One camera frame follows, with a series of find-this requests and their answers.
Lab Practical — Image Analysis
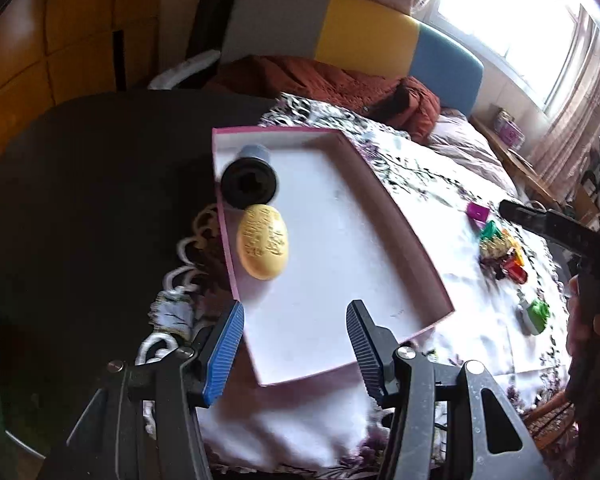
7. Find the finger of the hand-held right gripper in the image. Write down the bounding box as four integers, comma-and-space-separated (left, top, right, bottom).
499, 200, 556, 241

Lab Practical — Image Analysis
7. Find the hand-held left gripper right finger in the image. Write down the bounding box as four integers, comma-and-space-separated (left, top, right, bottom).
346, 300, 551, 480

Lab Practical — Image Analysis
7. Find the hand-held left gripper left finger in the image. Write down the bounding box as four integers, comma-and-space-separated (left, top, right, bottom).
40, 300, 246, 480

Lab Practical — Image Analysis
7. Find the green plug-in device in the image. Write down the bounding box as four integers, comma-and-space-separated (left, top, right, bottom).
519, 296, 551, 336

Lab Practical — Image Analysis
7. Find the pink shallow cardboard box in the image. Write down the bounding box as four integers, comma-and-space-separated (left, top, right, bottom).
211, 126, 456, 387

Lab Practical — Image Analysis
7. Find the person's right hand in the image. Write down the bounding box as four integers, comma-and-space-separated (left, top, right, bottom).
566, 276, 600, 361

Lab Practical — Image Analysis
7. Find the wooden bedside bench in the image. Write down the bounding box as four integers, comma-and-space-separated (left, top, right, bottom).
472, 115, 556, 206

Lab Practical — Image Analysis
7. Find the purple storage box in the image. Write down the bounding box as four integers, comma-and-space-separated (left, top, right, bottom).
492, 107, 526, 148

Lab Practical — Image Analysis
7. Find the pale pink duvet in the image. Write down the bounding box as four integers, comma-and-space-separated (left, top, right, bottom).
425, 107, 518, 196

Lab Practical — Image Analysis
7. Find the white embroidered floral tablecloth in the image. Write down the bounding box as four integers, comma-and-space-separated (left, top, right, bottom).
135, 92, 576, 471

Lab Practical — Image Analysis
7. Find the yellow oval soap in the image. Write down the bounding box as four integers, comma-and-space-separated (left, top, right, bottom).
236, 204, 289, 281

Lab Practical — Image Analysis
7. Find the pink patterned curtain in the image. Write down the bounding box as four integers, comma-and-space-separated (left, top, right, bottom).
525, 10, 600, 201

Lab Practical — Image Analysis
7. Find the wicker chair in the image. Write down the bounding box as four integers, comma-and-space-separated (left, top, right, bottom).
525, 390, 581, 451

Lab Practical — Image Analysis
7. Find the black roller with grey cap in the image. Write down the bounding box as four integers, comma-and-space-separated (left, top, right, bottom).
221, 144, 280, 209

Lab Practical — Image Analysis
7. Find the bright window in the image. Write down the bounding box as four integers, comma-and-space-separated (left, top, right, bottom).
430, 0, 596, 111

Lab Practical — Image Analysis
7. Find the grey yellow blue headboard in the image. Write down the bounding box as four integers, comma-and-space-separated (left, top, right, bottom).
220, 0, 485, 111

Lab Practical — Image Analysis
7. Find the rust brown quilt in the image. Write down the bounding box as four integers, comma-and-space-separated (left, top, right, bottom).
205, 55, 441, 143

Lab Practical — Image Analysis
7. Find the white cloth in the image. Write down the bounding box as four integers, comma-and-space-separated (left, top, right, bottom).
147, 50, 220, 90

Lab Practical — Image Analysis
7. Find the wooden wardrobe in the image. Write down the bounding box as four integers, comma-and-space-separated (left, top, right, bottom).
0, 0, 166, 176

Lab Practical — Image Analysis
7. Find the black garment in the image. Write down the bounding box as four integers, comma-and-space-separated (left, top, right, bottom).
187, 0, 248, 86

